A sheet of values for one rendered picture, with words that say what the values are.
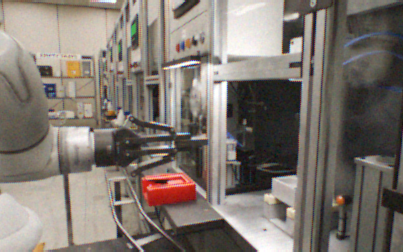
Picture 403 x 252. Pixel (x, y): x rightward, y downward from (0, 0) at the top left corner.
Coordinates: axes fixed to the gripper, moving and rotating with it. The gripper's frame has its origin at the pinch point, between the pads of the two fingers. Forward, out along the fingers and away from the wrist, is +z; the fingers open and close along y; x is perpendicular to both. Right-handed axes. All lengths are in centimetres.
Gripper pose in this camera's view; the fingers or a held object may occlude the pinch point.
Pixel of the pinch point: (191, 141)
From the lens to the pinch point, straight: 63.0
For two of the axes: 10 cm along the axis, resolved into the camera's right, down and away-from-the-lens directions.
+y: 0.0, -9.9, -1.6
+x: -3.5, -1.5, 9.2
